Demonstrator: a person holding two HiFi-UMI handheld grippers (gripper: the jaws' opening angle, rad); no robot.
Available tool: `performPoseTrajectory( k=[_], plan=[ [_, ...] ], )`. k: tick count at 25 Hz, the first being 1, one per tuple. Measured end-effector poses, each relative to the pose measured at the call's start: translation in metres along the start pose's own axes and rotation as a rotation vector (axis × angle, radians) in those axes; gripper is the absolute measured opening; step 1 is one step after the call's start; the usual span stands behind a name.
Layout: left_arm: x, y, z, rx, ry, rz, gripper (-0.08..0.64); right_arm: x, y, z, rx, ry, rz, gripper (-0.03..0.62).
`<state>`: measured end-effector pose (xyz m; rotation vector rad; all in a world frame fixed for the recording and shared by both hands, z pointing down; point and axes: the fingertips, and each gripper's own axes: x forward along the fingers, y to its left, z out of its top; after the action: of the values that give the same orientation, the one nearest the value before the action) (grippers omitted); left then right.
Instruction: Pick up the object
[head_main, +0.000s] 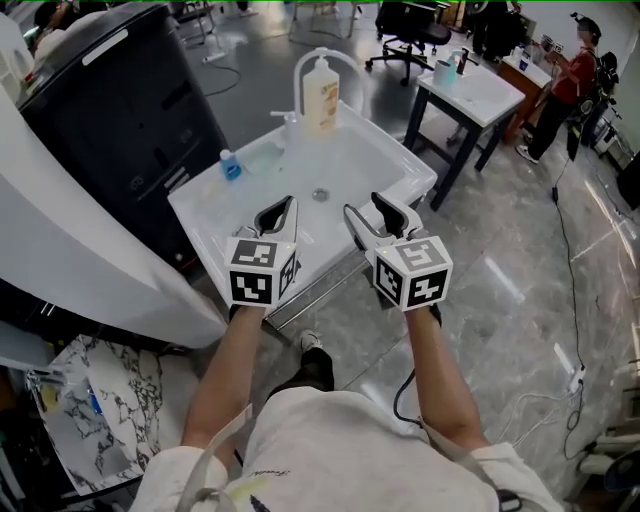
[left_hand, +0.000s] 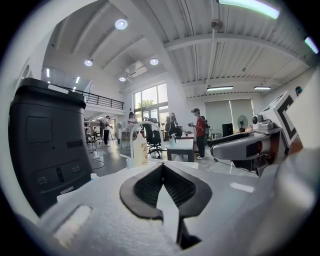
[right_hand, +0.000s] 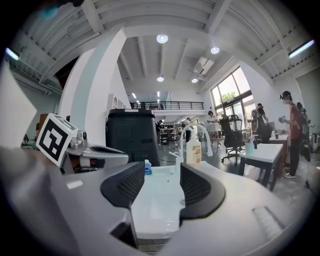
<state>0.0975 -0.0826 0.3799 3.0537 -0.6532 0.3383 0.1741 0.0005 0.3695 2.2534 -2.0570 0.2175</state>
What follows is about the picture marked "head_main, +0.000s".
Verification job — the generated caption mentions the black cabinet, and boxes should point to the black cabinet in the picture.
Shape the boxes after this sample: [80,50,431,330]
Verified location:
[17,3,230,274]

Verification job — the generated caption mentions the person's left forearm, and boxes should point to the person's left forearm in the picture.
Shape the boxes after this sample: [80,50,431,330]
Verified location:
[179,303,267,454]

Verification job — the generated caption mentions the white sink on dark stand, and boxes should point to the white sink on dark stand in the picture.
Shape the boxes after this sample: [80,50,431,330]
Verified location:
[402,60,527,212]

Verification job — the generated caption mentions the small blue liquid bottle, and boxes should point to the small blue liquid bottle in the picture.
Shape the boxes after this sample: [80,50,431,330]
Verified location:
[219,148,243,182]

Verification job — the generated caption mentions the white and teal cup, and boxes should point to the white and teal cup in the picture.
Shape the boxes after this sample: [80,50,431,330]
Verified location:
[431,58,458,88]

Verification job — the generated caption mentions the black office chair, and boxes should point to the black office chair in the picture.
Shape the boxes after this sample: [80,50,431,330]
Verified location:
[364,0,453,87]

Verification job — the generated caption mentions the wooden side desk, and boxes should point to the wooden side desk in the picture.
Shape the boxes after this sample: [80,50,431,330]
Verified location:
[496,53,553,146]

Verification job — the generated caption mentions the metal sink base frame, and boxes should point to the metal sink base frame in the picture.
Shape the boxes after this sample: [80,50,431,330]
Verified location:
[268,257,377,330]

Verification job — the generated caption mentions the clear soap dish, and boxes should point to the clear soap dish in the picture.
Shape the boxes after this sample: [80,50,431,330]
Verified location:
[238,141,285,176]

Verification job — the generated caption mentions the person's black trouser leg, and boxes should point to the person's black trouser leg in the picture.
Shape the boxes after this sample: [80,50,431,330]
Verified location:
[268,346,336,401]

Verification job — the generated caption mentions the beige pump lotion bottle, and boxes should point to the beige pump lotion bottle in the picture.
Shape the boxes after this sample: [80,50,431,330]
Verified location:
[301,49,342,139]

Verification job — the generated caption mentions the white sink faucet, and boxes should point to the white sink faucet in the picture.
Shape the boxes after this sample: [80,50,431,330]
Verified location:
[269,109,302,154]

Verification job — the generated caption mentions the white arched hose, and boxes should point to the white arched hose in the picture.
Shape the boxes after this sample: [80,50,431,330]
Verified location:
[292,46,372,121]

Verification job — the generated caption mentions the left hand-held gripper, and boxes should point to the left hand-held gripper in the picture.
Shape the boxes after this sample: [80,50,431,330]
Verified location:
[223,195,303,321]

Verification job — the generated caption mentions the white ceramic sink basin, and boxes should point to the white ceramic sink basin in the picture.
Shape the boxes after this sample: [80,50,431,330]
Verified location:
[167,99,439,321]

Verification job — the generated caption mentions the marble pattern table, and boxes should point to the marble pattern table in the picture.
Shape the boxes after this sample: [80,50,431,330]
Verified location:
[27,333,204,497]

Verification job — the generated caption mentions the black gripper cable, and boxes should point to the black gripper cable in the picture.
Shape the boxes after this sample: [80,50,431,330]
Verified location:
[392,368,425,429]

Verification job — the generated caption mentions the person's right forearm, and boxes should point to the person's right forearm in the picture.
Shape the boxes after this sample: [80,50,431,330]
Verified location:
[403,305,490,451]

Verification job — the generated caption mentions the long black floor cable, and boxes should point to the long black floor cable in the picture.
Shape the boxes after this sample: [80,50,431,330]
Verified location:
[550,119,587,372]

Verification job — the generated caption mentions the white floor cables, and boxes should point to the white floor cables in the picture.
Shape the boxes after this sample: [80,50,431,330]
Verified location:
[497,387,586,461]

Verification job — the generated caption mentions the person's white shirt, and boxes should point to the person's white shirt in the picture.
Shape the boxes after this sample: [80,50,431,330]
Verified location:
[128,387,569,512]

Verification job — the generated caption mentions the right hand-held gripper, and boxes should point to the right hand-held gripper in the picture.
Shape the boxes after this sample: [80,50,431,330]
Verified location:
[343,191,455,327]

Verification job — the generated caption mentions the large white curved tub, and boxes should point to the large white curved tub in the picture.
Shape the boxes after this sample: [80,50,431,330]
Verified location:
[0,82,229,350]

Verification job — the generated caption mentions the dark floor fan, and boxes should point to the dark floor fan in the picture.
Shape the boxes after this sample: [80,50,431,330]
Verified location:
[601,448,640,512]

